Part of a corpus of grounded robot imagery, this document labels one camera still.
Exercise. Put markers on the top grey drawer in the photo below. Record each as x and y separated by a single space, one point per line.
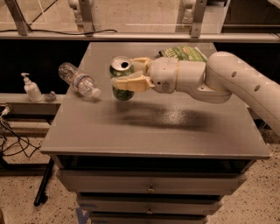
150 182

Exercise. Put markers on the white pump dispenser bottle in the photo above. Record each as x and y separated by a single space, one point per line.
32 89

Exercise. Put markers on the grey drawer cabinet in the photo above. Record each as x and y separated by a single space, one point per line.
162 133

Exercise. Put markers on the bottom grey drawer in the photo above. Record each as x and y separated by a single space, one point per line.
144 220

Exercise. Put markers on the green chip bag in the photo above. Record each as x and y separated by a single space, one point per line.
184 53

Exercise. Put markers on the black metal stand leg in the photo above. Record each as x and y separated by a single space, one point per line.
41 197

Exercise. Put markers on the grey metal railing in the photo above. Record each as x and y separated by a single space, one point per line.
23 31

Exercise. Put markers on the grey drawer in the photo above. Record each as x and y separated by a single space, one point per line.
144 220
150 182
149 205

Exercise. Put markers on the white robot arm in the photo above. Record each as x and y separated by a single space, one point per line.
213 81

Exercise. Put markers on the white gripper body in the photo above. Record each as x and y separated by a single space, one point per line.
162 73

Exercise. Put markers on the small crumpled foil object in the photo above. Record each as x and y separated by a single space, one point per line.
50 97

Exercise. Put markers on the middle grey drawer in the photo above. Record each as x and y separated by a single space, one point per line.
149 205

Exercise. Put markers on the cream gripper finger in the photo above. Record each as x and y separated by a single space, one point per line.
134 83
141 64

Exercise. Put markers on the clear plastic water bottle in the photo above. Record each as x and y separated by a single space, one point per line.
79 81

